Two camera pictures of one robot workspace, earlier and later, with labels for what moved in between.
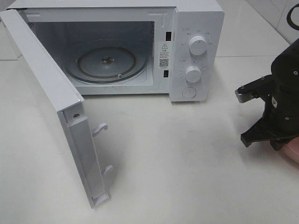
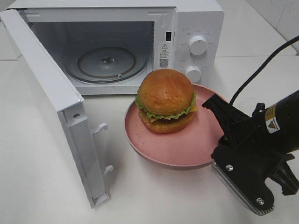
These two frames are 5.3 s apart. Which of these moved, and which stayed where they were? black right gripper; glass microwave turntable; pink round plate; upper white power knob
Moved: black right gripper; pink round plate
Stayed: glass microwave turntable; upper white power knob
